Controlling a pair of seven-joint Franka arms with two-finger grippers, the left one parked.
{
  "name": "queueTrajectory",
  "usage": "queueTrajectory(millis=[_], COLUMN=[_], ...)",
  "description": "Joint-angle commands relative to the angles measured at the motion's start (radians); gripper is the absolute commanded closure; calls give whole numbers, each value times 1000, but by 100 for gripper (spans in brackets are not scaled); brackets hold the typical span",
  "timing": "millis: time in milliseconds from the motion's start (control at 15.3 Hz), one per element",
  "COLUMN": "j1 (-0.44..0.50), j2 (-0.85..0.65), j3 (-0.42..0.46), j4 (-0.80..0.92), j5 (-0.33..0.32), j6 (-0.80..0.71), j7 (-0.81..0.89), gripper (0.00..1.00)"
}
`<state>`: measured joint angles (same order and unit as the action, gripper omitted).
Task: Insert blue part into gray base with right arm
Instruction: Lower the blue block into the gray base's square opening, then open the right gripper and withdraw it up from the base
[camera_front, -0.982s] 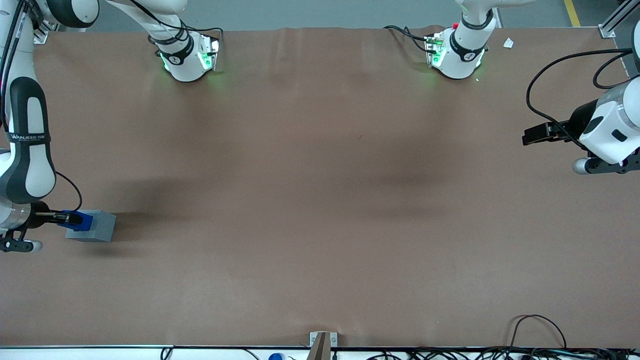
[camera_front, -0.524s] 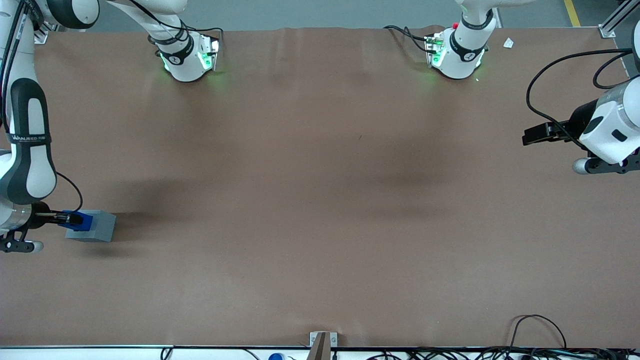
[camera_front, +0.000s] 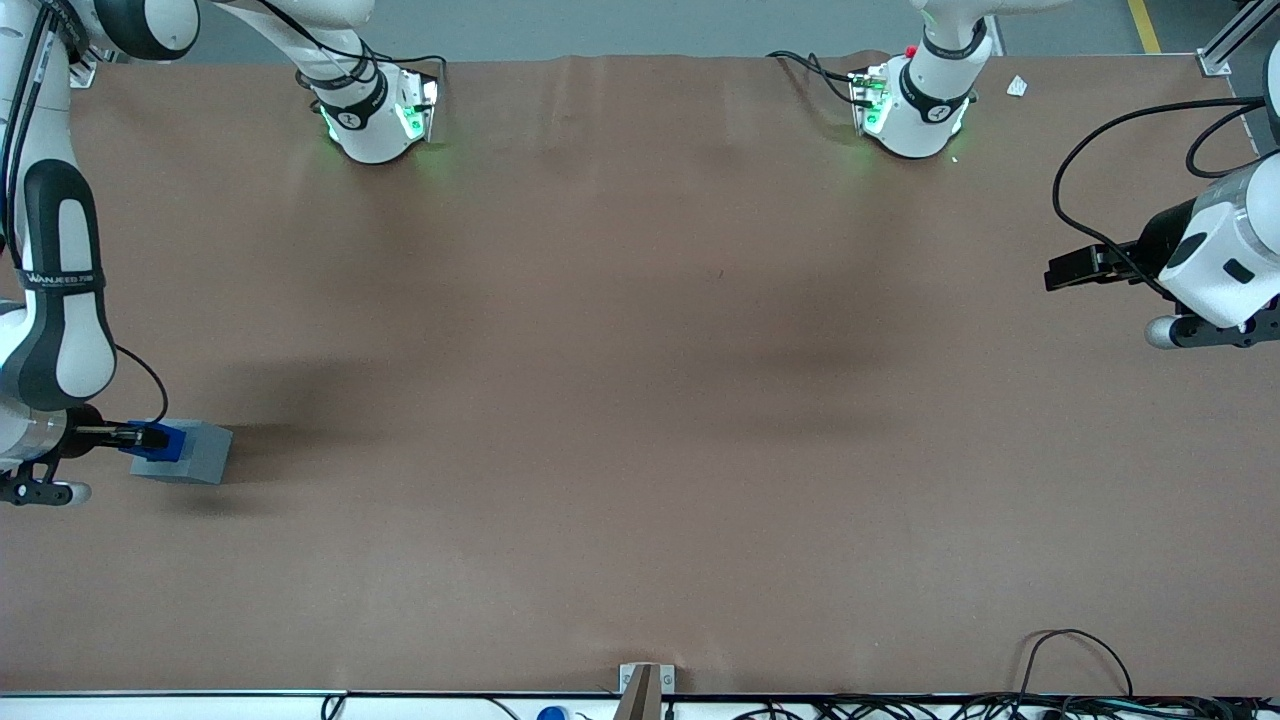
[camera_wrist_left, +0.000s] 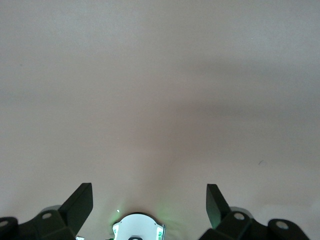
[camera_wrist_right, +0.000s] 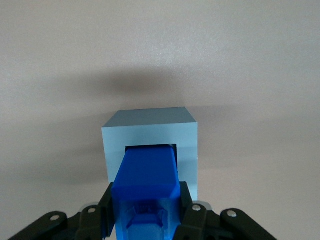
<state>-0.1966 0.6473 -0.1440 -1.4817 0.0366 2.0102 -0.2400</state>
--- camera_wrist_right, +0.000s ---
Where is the gray square base block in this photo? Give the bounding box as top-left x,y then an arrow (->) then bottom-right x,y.
101,106 -> 200,202

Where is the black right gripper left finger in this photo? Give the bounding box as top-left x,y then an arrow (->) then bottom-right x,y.
7,181 -> 118,240

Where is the table cover sheet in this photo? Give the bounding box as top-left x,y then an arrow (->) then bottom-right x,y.
0,0 -> 320,240

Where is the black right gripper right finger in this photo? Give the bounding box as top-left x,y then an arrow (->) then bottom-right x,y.
172,181 -> 276,240

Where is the blue plastic insert part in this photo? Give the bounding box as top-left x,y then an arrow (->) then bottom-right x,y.
111,144 -> 182,240

